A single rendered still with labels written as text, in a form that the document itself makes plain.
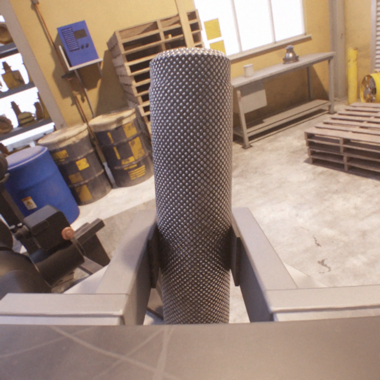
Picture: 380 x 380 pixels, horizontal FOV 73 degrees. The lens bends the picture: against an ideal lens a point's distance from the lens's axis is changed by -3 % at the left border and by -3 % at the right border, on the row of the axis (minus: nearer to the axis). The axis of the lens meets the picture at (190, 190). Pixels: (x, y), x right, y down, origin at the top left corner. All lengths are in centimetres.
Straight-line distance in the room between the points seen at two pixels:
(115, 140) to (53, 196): 94
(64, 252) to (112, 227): 131
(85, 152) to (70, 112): 143
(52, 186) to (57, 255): 136
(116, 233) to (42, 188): 92
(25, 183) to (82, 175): 68
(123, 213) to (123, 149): 81
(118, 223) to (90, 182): 67
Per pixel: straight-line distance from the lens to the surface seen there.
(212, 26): 531
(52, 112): 456
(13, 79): 822
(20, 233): 183
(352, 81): 623
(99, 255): 284
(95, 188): 350
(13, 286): 161
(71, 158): 336
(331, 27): 668
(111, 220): 308
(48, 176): 309
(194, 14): 373
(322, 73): 660
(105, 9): 477
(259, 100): 488
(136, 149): 340
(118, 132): 330
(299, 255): 259
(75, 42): 442
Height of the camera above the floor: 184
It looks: 28 degrees down
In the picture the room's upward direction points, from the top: 17 degrees counter-clockwise
